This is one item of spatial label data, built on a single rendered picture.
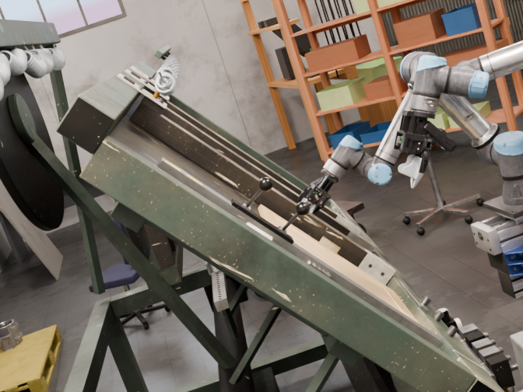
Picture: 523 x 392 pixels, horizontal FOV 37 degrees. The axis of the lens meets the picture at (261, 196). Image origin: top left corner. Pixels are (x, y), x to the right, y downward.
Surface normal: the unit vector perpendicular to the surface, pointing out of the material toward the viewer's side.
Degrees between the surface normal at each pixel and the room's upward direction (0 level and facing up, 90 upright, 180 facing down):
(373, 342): 90
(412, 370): 90
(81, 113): 90
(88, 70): 90
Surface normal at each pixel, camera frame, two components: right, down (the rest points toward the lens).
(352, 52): -0.47, 0.35
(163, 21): 0.19, 0.17
